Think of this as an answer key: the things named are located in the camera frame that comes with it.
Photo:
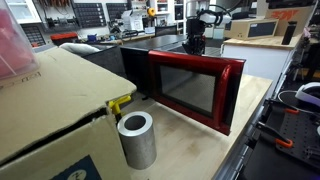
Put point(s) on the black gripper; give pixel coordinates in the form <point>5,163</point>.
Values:
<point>195,30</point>

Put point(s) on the white open shelving unit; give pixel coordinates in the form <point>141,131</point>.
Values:
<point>162,7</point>

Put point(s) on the small white glass-door cabinet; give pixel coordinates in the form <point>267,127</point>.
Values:
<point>23,11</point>

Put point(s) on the black object with chrome rim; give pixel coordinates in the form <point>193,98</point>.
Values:
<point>166,30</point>

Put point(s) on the beige box-shaped device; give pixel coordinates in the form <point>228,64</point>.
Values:
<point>238,30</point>

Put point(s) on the yellow round object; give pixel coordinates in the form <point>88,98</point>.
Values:
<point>151,12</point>

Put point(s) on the white cabinet with wooden top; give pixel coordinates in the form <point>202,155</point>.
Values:
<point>253,61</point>

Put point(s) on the white boxy machine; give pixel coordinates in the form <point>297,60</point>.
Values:
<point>132,20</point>

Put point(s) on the wooden workbench with shelves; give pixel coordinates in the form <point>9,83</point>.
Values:
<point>110,42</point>

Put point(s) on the dark grey box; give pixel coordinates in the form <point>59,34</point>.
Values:
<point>106,61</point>

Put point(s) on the black bottle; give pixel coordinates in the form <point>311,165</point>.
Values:
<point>288,33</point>

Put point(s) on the yellow and black clamp tool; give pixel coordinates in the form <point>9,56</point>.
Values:
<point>116,105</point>

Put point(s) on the blue object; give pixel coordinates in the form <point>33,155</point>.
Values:
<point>92,37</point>

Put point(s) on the cardboard box with orange logo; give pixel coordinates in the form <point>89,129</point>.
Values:
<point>300,20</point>

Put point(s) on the grey metal cylinder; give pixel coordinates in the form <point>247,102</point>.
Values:
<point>138,146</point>

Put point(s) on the white crumpled cloth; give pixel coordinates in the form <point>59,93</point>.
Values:
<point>80,48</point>

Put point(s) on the black shelving rack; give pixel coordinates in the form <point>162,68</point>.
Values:
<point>313,56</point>

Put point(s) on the red toolbox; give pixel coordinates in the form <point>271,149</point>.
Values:
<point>65,36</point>

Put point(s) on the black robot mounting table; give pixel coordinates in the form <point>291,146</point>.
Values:
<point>300,133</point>

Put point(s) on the large brown cardboard box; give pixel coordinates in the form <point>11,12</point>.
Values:
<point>50,100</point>

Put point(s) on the black small-parts drawer organizer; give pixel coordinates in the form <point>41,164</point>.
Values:
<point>32,36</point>

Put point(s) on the pink translucent storage bin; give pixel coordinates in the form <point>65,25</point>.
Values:
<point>16,50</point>

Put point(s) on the black pegboard tool wall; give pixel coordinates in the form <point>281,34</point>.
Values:
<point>88,15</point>

